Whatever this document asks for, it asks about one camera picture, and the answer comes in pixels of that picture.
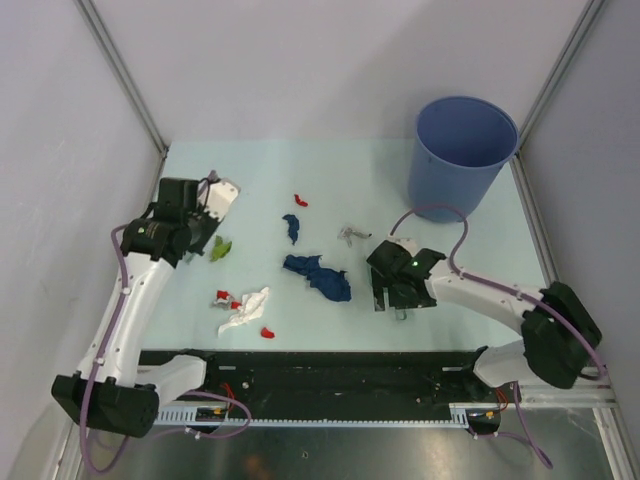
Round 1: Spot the large dark blue paper scrap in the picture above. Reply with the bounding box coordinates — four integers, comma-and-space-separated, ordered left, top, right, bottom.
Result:
283, 255, 352, 303

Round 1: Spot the small dark blue paper scrap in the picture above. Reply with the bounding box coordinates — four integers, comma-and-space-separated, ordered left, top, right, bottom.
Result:
282, 214, 300, 245

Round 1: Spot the small red scrap top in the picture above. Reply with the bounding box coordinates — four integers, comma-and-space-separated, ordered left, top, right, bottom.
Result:
294, 194, 309, 208

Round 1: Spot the small red scrap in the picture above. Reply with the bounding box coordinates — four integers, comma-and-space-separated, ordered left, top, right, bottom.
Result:
260, 327, 275, 339
294, 194, 309, 208

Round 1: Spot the blue plastic waste bin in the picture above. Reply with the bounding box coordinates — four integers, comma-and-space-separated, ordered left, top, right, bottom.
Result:
408, 96, 520, 223

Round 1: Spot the green plastic dustpan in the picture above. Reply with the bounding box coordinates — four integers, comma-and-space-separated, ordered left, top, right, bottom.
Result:
395, 308, 409, 321

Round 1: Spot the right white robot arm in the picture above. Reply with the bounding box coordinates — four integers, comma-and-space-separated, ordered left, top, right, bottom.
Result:
367, 239, 602, 401

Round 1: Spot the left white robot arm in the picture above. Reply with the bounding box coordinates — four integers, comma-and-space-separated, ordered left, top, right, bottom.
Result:
51, 177, 240, 438

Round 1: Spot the green paper scrap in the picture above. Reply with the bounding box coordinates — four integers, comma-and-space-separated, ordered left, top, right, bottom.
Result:
209, 235, 233, 263

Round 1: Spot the red grey paper scrap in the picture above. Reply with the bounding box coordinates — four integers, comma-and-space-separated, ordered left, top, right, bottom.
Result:
210, 290, 242, 310

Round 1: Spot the white crumpled paper scrap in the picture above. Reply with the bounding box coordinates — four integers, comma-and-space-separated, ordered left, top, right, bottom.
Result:
217, 287, 271, 336

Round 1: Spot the small red scrap bottom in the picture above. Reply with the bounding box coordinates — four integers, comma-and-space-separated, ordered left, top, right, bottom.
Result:
260, 327, 275, 339

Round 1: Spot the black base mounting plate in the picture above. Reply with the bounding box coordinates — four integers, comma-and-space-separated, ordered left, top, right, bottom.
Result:
137, 349, 521, 421

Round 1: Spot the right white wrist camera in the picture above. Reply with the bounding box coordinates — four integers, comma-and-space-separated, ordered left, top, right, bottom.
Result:
394, 238, 419, 257

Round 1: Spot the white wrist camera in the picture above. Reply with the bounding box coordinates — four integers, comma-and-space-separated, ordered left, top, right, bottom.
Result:
202, 178, 241, 222
394, 238, 419, 257

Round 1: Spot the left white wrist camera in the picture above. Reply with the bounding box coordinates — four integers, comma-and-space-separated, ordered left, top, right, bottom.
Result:
202, 178, 241, 222

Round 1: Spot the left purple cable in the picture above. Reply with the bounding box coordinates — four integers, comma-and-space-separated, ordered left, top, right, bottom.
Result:
77, 169, 253, 475

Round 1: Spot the right aluminium frame post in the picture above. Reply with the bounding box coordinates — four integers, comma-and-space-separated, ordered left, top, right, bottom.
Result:
513, 0, 608, 149

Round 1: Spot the aluminium frame post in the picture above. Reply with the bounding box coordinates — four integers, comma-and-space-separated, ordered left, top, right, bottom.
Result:
513, 0, 608, 149
73, 0, 168, 158

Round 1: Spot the grey slotted cable duct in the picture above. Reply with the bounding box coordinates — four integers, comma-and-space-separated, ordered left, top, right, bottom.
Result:
149, 402, 501, 429

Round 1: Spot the left aluminium frame post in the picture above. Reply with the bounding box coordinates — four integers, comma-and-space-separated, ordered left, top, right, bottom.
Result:
73, 0, 168, 158

